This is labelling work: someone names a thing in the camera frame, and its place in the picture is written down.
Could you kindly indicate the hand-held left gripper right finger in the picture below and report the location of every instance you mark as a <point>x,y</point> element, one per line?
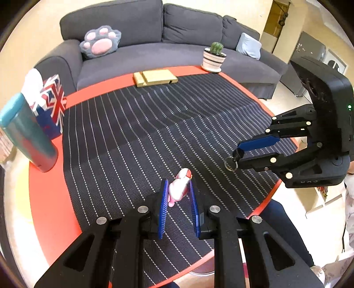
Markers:
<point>194,210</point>

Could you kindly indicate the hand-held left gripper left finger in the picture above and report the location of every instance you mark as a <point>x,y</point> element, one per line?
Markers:
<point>163,210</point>

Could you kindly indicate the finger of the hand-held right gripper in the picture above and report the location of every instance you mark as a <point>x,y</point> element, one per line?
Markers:
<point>257,144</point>
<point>254,162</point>

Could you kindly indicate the pink trash bin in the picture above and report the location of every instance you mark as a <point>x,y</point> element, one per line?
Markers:
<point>204,272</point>

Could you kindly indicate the white appliance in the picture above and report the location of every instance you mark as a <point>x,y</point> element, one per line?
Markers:
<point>336,59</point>

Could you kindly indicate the grey metal cabinet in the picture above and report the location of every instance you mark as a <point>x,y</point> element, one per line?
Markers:
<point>309,47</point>

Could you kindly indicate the black striped placemat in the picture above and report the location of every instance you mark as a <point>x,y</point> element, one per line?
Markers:
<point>138,133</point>

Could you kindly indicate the white low shelf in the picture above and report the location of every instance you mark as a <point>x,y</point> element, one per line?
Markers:
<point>330,200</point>

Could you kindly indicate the white pot saucer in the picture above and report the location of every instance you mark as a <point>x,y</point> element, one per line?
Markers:
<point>207,69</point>

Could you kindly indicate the white striped plant pot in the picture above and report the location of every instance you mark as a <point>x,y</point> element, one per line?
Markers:
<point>213,61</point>

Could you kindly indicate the light blue cushion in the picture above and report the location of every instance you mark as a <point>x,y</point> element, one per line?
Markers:
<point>249,45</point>

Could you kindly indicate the small green cactus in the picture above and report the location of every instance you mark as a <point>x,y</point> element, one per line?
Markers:
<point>216,48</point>

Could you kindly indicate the wooden door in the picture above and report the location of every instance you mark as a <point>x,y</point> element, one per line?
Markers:
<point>276,22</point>

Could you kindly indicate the wooden phone stand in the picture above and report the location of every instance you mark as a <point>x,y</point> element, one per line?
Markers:
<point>157,77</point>

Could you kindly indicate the dark grey sofa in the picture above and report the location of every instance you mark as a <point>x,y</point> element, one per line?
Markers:
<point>166,52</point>

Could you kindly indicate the white printed garment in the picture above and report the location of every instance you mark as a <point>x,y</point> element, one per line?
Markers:
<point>337,268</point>

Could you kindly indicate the flag print tissue box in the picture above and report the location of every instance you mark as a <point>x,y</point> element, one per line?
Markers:
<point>54,105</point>

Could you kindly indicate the teal tumbler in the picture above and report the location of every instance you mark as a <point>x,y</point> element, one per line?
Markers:
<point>30,135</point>

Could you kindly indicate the grey pink paw cushion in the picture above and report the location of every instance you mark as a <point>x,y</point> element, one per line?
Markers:
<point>101,44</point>

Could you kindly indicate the white tissue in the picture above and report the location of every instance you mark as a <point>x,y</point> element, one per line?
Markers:
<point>31,85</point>

